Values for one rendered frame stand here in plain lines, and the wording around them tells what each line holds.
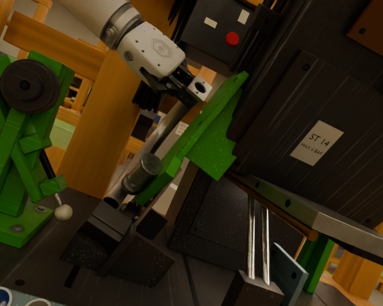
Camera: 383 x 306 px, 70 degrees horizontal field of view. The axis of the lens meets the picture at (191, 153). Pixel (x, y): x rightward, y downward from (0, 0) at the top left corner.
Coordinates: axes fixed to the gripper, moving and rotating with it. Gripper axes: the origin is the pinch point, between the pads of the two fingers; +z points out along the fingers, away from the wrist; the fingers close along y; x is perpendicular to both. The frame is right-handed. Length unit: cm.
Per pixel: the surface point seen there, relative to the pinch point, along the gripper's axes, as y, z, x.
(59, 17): 754, -443, 701
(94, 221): -28.1, 0.9, 8.7
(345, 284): 11, 86, 23
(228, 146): -11.4, 9.4, -5.7
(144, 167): -20.6, 1.2, 0.4
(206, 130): -11.7, 4.9, -5.3
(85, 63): 17.1, -26.6, 30.9
